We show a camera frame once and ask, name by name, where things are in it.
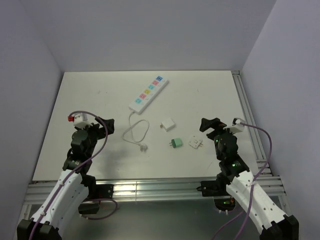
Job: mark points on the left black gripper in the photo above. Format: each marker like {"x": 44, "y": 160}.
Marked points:
{"x": 96, "y": 128}

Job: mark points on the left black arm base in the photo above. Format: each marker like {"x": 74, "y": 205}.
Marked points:
{"x": 91, "y": 205}

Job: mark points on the aluminium frame rail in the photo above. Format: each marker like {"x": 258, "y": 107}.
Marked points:
{"x": 132, "y": 190}
{"x": 256, "y": 142}

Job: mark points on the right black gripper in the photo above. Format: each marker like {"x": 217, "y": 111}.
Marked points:
{"x": 215, "y": 123}

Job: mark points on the white square plug adapter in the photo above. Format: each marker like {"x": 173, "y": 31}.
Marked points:
{"x": 167, "y": 125}

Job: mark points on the green plug adapter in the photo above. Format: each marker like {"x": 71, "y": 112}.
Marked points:
{"x": 176, "y": 143}

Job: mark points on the aluminium frame rail front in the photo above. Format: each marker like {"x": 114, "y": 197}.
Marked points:
{"x": 132, "y": 190}

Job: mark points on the white plug with switch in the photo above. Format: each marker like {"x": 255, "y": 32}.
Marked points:
{"x": 195, "y": 141}

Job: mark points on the aluminium frame rail right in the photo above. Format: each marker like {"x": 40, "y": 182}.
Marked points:
{"x": 256, "y": 142}

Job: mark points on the white colourful power strip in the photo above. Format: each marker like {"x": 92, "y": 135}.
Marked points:
{"x": 145, "y": 98}

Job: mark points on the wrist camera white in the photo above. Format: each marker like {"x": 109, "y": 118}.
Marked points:
{"x": 236, "y": 127}
{"x": 79, "y": 120}

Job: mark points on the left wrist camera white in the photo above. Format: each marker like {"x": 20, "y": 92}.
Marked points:
{"x": 79, "y": 120}

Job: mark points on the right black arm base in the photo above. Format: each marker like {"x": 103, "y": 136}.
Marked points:
{"x": 217, "y": 189}

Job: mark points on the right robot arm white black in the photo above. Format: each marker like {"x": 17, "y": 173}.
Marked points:
{"x": 237, "y": 181}

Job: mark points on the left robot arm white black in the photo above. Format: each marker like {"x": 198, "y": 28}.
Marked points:
{"x": 74, "y": 185}

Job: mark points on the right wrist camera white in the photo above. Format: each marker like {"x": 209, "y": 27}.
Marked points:
{"x": 236, "y": 127}

